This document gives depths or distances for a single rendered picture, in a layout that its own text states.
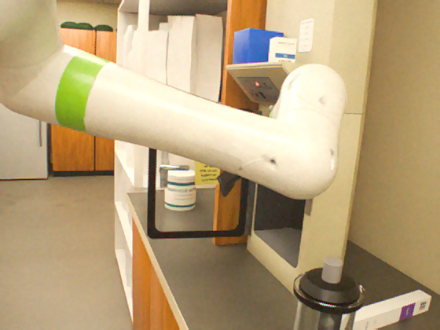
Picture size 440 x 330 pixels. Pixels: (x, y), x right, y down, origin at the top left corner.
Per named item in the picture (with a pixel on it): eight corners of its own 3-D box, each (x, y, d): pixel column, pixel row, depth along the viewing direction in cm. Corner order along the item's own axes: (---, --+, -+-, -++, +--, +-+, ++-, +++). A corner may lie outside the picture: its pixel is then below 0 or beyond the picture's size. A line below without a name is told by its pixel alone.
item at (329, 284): (333, 280, 61) (339, 244, 60) (370, 309, 53) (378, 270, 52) (286, 288, 58) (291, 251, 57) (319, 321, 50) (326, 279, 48)
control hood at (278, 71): (258, 102, 111) (261, 68, 109) (324, 111, 81) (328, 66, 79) (222, 100, 107) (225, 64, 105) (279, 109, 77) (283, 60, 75)
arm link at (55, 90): (-43, 56, 46) (9, 8, 53) (-13, 118, 56) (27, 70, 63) (77, 94, 46) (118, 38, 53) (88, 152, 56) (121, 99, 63)
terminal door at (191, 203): (244, 236, 118) (254, 109, 109) (146, 239, 110) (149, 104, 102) (243, 235, 118) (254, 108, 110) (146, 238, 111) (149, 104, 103)
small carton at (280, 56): (287, 66, 90) (289, 41, 89) (295, 65, 85) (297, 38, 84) (268, 64, 89) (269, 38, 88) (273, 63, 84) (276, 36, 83)
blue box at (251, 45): (264, 67, 106) (266, 35, 104) (281, 67, 97) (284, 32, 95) (232, 64, 102) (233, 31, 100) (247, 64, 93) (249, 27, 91)
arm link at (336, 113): (362, 66, 59) (302, 39, 58) (357, 125, 53) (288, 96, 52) (322, 113, 71) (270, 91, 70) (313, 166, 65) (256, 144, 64)
